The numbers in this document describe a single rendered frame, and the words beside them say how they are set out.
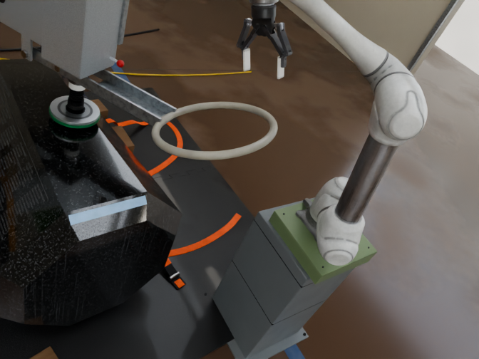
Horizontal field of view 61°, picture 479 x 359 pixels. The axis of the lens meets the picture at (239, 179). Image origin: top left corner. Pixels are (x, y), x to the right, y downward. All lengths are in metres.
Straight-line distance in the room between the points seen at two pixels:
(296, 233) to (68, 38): 1.21
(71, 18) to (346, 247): 1.31
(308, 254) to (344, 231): 0.27
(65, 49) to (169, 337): 1.50
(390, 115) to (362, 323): 1.93
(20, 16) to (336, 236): 1.49
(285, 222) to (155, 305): 0.96
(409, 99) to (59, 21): 1.25
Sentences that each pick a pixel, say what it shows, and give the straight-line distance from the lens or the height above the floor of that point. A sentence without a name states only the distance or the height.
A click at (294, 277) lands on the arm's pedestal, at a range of 1.84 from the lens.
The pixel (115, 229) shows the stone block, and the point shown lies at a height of 0.76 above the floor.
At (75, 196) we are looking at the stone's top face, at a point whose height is 0.84.
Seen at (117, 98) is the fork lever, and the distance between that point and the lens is 1.74.
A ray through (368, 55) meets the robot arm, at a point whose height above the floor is 1.70.
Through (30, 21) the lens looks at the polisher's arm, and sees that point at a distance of 1.87.
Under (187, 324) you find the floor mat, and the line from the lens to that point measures 2.39.
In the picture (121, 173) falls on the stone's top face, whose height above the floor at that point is 0.84.
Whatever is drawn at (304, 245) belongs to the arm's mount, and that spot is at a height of 0.87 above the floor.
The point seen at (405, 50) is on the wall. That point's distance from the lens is 6.20.
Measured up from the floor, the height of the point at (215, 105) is 1.17.
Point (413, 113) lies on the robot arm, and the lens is 1.22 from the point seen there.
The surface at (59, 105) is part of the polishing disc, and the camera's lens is 2.04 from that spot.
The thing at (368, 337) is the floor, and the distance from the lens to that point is 2.90.
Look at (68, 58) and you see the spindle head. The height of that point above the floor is 1.21.
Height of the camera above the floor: 2.08
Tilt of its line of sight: 39 degrees down
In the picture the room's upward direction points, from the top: 25 degrees clockwise
